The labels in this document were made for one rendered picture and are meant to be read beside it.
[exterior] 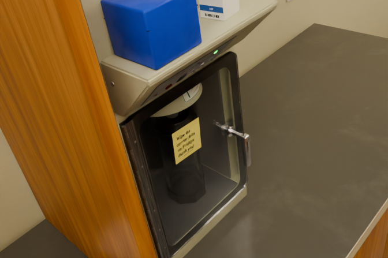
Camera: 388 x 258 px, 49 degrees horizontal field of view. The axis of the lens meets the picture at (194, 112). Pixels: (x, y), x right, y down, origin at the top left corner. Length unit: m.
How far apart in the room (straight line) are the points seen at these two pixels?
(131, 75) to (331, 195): 0.73
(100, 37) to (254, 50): 1.17
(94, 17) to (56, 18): 0.13
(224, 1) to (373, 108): 0.89
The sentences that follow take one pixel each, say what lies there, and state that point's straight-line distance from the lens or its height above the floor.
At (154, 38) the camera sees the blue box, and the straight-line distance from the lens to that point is 0.59.
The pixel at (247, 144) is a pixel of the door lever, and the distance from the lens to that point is 0.95.
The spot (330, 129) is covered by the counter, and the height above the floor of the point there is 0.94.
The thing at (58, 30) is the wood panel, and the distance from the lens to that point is 0.54.
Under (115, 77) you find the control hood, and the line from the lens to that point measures 0.66.
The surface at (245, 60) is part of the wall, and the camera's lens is 1.73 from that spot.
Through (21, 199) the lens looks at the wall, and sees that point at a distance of 1.26.
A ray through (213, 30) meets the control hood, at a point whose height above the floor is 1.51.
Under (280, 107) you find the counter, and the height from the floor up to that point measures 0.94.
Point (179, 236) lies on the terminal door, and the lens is 1.00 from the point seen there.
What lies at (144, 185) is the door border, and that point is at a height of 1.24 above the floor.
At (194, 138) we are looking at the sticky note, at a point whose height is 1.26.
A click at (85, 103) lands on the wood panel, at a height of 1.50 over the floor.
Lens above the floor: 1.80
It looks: 35 degrees down
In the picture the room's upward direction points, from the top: 9 degrees counter-clockwise
